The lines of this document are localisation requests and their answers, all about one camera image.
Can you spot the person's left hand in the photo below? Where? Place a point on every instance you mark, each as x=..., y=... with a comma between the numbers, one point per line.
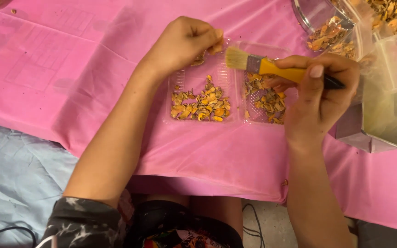
x=174, y=48

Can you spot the person's right hand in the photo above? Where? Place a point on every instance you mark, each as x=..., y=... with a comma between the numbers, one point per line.
x=319, y=103

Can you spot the dried turmeric slice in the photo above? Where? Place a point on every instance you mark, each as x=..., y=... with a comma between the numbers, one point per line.
x=216, y=49

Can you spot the brown dried slice in tray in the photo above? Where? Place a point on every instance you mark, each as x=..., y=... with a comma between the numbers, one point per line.
x=198, y=60

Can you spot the small pile of turmeric slices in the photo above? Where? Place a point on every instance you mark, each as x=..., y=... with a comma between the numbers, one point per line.
x=269, y=103

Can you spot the large pile of turmeric slices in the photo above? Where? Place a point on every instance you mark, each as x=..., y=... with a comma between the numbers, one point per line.
x=203, y=103

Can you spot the steel rectangular tray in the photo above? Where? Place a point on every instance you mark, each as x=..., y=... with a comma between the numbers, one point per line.
x=374, y=137

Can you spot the glass bowl with turmeric slices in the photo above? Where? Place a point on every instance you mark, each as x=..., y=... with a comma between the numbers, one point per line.
x=326, y=34

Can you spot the clear plastic bag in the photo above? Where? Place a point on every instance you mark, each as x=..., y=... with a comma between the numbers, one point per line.
x=388, y=75

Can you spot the clear plastic clamshell tray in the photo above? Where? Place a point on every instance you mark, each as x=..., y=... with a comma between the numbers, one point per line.
x=234, y=103

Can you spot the pink plastic tablecloth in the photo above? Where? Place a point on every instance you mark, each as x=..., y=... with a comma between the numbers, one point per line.
x=91, y=69

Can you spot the clear container of turmeric heap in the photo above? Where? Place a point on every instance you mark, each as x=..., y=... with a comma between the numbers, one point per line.
x=395, y=13

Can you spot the person's black patterned shirt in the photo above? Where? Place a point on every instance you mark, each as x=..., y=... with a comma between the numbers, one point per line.
x=88, y=224

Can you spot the light blue cloth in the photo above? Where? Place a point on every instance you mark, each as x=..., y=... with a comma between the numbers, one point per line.
x=16, y=172

